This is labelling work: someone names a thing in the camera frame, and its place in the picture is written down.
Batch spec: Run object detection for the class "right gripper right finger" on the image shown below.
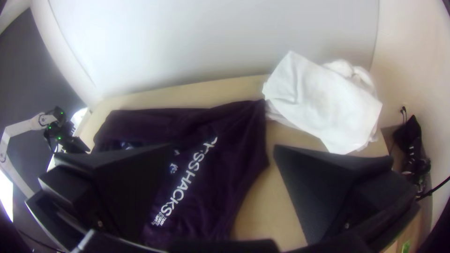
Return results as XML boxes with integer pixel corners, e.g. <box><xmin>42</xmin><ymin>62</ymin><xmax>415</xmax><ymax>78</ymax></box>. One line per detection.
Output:
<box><xmin>273</xmin><ymin>144</ymin><xmax>421</xmax><ymax>246</ymax></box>

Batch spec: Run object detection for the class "black cable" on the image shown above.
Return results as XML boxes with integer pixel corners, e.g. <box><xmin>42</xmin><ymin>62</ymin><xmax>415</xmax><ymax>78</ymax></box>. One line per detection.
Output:
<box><xmin>416</xmin><ymin>175</ymin><xmax>450</xmax><ymax>201</ymax></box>

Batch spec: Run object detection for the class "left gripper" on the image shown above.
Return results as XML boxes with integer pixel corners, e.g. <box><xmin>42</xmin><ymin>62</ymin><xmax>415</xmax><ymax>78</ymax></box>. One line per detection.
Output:
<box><xmin>52</xmin><ymin>135</ymin><xmax>91</xmax><ymax>154</ymax></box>

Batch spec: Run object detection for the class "pile of white clothes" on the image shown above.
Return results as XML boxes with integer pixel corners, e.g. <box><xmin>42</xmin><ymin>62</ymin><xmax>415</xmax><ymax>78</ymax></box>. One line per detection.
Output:
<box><xmin>262</xmin><ymin>51</ymin><xmax>384</xmax><ymax>155</ymax></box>

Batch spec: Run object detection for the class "dark t-shirt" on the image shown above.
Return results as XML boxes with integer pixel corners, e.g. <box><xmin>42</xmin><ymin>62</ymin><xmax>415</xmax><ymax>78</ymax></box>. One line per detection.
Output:
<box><xmin>90</xmin><ymin>99</ymin><xmax>270</xmax><ymax>250</ymax></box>

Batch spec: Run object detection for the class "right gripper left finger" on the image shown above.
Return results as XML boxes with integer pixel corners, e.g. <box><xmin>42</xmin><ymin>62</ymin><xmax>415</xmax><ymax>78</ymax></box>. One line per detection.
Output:
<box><xmin>25</xmin><ymin>142</ymin><xmax>175</xmax><ymax>245</ymax></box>

